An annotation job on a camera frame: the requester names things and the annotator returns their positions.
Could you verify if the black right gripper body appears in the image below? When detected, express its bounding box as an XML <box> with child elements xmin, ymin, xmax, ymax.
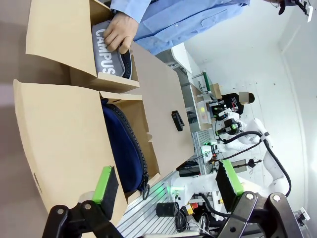
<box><xmin>214</xmin><ymin>119</ymin><xmax>243</xmax><ymax>136</ymax></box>

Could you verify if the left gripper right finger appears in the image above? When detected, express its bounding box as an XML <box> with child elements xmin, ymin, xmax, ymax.
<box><xmin>215</xmin><ymin>159</ymin><xmax>302</xmax><ymax>238</ymax></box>

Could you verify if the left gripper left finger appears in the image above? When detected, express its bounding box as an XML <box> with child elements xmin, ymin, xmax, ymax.
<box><xmin>42</xmin><ymin>165</ymin><xmax>119</xmax><ymax>238</ymax></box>

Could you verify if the navy zipper pencil case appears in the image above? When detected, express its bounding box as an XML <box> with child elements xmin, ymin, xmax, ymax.
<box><xmin>101</xmin><ymin>99</ymin><xmax>151</xmax><ymax>201</ymax></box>

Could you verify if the grey CAMPUS pouch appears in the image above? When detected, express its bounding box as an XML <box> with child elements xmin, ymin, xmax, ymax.
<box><xmin>91</xmin><ymin>20</ymin><xmax>133</xmax><ymax>80</ymax></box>

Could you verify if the person right forearm blue sleeve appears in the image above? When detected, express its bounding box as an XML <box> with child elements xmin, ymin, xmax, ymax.
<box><xmin>109</xmin><ymin>0</ymin><xmax>153</xmax><ymax>24</ymax></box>

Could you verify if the small background cardboard box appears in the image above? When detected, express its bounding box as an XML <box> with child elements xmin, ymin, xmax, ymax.
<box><xmin>210</xmin><ymin>83</ymin><xmax>223</xmax><ymax>100</ymax></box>

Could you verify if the yellow emergency stop box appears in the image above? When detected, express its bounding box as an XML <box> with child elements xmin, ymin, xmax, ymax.
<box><xmin>182</xmin><ymin>202</ymin><xmax>199</xmax><ymax>217</ymax></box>

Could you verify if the brown cardboard box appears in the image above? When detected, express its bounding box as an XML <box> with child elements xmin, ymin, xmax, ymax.
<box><xmin>12</xmin><ymin>0</ymin><xmax>161</xmax><ymax>220</ymax></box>

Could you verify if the person right hand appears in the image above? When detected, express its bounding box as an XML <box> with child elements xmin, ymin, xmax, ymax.
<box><xmin>102</xmin><ymin>11</ymin><xmax>140</xmax><ymax>54</ymax></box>

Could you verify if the background person in black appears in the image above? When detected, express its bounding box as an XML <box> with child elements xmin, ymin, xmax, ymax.
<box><xmin>221</xmin><ymin>91</ymin><xmax>256</xmax><ymax>116</ymax></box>

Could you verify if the black stapler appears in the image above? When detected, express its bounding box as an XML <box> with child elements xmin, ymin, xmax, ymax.
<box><xmin>170</xmin><ymin>110</ymin><xmax>185</xmax><ymax>132</ymax></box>

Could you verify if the black cylinder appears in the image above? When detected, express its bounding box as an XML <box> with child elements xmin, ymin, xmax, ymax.
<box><xmin>156</xmin><ymin>201</ymin><xmax>176</xmax><ymax>218</ymax></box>

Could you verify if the person torso in blue shirt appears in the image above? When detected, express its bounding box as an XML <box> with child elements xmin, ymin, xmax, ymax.
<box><xmin>133</xmin><ymin>0</ymin><xmax>251</xmax><ymax>56</ymax></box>

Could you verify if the green post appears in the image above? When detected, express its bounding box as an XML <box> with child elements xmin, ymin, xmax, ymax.
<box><xmin>201</xmin><ymin>71</ymin><xmax>211</xmax><ymax>96</ymax></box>

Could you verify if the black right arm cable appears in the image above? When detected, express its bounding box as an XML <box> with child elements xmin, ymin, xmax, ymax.
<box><xmin>221</xmin><ymin>130</ymin><xmax>292</xmax><ymax>198</ymax></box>

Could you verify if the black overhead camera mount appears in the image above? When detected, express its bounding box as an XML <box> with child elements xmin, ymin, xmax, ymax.
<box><xmin>277</xmin><ymin>0</ymin><xmax>315</xmax><ymax>23</ymax></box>

